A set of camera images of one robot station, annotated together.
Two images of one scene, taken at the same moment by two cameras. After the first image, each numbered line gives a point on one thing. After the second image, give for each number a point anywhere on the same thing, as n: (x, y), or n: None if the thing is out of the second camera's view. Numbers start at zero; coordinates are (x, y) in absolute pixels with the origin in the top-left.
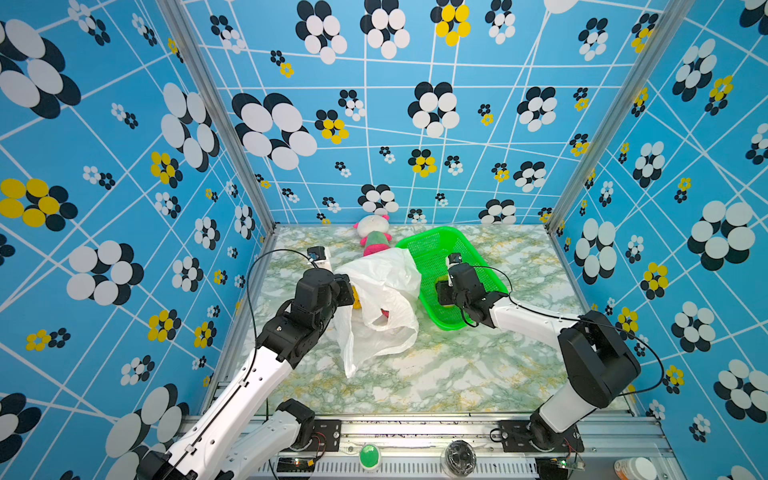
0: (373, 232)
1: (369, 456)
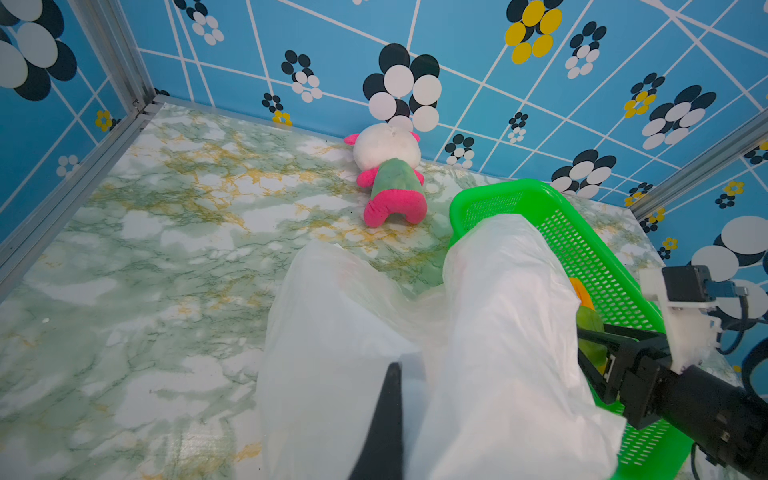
0: (389, 155)
1: None
